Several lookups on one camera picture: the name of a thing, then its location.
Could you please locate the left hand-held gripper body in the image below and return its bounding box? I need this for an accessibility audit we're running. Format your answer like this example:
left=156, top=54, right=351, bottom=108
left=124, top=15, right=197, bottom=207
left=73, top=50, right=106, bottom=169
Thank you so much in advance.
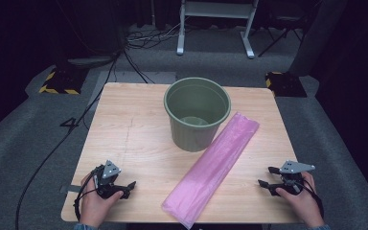
left=90, top=159, right=124, bottom=199

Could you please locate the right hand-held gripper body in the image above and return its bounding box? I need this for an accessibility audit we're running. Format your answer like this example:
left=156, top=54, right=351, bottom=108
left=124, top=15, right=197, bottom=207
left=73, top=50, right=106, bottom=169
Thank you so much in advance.
left=272, top=160, right=316, bottom=196

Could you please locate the pink plastic bag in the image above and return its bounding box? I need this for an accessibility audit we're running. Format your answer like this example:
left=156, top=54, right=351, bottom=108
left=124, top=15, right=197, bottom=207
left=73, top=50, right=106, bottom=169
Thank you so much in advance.
left=161, top=111, right=261, bottom=230

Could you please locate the green plastic bucket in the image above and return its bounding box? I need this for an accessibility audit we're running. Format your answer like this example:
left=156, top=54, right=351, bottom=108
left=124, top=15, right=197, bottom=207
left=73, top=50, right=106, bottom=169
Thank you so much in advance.
left=163, top=77, right=232, bottom=152

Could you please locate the person's left hand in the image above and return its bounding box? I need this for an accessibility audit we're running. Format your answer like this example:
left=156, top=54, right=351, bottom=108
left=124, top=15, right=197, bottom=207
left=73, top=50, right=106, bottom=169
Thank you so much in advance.
left=80, top=173, right=125, bottom=228

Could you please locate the person's right hand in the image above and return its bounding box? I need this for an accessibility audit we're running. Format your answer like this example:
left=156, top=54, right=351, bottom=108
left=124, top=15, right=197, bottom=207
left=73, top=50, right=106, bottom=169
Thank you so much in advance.
left=275, top=172, right=326, bottom=228

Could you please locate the grey tape strip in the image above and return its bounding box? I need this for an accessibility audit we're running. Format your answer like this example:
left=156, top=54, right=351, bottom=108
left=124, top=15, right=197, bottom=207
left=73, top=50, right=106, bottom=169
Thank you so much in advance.
left=59, top=184, right=84, bottom=195

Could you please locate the dark stand with grey base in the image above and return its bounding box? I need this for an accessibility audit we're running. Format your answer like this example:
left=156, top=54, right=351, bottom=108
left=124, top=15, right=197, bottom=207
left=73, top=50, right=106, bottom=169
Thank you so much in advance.
left=54, top=0, right=126, bottom=70

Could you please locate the black tripod stand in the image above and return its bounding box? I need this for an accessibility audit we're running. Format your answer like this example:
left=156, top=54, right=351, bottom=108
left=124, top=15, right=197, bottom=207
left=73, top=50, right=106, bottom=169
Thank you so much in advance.
left=258, top=18, right=305, bottom=58

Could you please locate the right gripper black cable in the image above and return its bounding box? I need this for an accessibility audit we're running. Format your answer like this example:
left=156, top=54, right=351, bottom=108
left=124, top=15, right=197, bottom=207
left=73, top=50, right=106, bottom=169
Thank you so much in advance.
left=295, top=178, right=325, bottom=219

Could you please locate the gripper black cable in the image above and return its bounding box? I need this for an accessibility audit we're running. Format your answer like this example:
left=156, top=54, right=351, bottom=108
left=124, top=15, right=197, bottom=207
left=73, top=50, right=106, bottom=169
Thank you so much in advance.
left=295, top=178, right=325, bottom=219
left=73, top=164, right=104, bottom=223

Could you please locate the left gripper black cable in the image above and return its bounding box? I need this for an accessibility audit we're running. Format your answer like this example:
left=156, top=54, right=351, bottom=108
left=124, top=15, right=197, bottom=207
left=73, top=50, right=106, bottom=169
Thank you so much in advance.
left=73, top=164, right=104, bottom=223

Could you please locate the long black floor cable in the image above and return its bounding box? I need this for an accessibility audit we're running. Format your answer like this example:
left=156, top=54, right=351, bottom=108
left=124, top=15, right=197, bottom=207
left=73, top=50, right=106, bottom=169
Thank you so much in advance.
left=14, top=51, right=123, bottom=230

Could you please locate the black yellow striped base plate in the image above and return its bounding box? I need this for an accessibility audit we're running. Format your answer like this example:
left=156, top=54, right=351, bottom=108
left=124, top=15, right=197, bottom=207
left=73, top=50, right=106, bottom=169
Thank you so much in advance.
left=264, top=71, right=309, bottom=98
left=38, top=68, right=89, bottom=95

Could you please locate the bundle of floor cables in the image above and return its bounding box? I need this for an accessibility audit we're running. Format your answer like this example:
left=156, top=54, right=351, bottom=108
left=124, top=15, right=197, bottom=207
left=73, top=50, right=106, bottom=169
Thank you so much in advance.
left=126, top=22, right=186, bottom=51

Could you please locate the white metal desk frame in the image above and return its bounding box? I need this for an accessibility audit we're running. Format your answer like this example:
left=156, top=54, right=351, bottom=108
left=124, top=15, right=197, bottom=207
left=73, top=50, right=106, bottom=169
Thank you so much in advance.
left=175, top=0, right=260, bottom=59

